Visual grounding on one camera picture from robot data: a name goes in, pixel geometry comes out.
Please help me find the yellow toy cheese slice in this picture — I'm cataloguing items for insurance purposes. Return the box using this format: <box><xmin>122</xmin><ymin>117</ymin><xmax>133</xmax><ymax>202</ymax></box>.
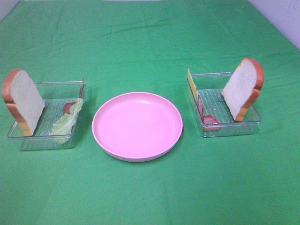
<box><xmin>187</xmin><ymin>68</ymin><xmax>197</xmax><ymax>100</ymax></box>

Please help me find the toy bacon strip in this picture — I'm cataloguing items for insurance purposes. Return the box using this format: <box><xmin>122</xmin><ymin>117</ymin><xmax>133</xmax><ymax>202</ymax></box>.
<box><xmin>198</xmin><ymin>95</ymin><xmax>221</xmax><ymax>131</ymax></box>
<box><xmin>63</xmin><ymin>78</ymin><xmax>84</xmax><ymax>114</ymax></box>

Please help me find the toy lettuce leaf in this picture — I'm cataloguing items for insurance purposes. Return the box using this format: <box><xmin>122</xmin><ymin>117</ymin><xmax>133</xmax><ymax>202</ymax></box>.
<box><xmin>51</xmin><ymin>98</ymin><xmax>83</xmax><ymax>145</ymax></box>

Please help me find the toy bread slice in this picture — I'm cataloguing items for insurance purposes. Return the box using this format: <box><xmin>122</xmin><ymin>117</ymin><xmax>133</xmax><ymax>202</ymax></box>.
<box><xmin>221</xmin><ymin>58</ymin><xmax>264</xmax><ymax>121</ymax></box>
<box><xmin>2</xmin><ymin>69</ymin><xmax>45</xmax><ymax>136</ymax></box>

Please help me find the pink round plate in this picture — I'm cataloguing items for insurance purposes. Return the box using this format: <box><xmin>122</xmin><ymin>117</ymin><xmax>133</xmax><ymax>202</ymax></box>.
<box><xmin>91</xmin><ymin>92</ymin><xmax>183</xmax><ymax>162</ymax></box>

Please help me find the right clear plastic container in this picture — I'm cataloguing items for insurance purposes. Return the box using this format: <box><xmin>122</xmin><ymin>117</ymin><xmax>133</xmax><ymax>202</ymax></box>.
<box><xmin>186</xmin><ymin>72</ymin><xmax>261</xmax><ymax>137</ymax></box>

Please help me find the clear plastic container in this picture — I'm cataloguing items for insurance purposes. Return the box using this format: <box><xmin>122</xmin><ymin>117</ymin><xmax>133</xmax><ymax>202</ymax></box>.
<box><xmin>186</xmin><ymin>72</ymin><xmax>261</xmax><ymax>137</ymax></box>
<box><xmin>7</xmin><ymin>81</ymin><xmax>86</xmax><ymax>151</ymax></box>

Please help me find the green tablecloth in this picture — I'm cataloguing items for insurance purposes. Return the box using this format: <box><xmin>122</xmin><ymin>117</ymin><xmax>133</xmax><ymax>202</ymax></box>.
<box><xmin>0</xmin><ymin>0</ymin><xmax>300</xmax><ymax>225</ymax></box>

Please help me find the left clear plastic container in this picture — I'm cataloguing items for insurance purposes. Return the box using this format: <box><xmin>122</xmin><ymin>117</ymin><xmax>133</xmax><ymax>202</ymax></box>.
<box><xmin>7</xmin><ymin>81</ymin><xmax>86</xmax><ymax>151</ymax></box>

